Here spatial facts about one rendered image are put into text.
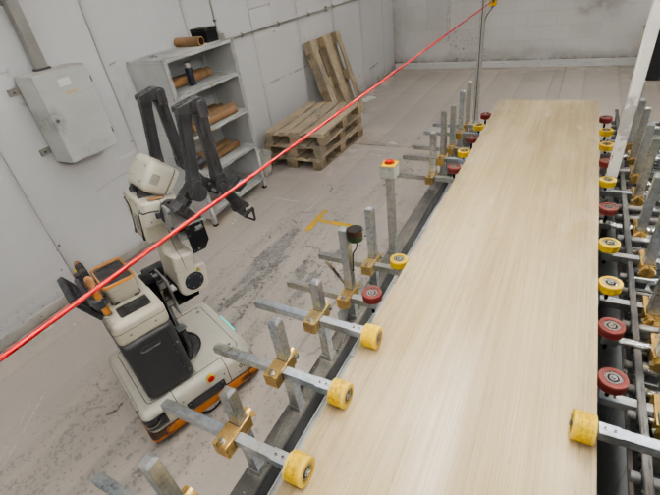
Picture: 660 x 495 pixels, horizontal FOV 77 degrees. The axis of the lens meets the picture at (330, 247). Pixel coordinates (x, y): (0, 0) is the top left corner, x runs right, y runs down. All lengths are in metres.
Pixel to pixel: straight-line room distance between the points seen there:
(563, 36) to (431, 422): 8.20
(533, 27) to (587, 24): 0.82
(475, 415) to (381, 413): 0.27
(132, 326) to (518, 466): 1.62
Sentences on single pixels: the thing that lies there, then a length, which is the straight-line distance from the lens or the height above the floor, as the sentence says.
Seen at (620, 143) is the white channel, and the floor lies 1.06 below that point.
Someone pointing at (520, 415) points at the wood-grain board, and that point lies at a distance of 1.39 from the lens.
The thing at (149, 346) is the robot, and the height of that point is 0.62.
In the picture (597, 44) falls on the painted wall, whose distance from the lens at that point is 9.05.
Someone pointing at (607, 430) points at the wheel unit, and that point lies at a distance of 1.36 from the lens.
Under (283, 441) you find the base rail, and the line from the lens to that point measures 1.58.
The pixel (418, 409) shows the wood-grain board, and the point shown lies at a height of 0.90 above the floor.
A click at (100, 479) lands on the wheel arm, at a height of 0.96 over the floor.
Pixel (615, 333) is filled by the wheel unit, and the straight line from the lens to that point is 1.69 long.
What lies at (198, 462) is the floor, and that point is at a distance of 2.51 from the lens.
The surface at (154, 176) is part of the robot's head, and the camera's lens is 2.07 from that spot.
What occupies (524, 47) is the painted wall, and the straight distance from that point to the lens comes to 9.08.
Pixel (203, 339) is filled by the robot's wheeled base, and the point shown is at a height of 0.28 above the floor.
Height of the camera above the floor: 2.02
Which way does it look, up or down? 34 degrees down
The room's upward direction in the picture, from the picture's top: 8 degrees counter-clockwise
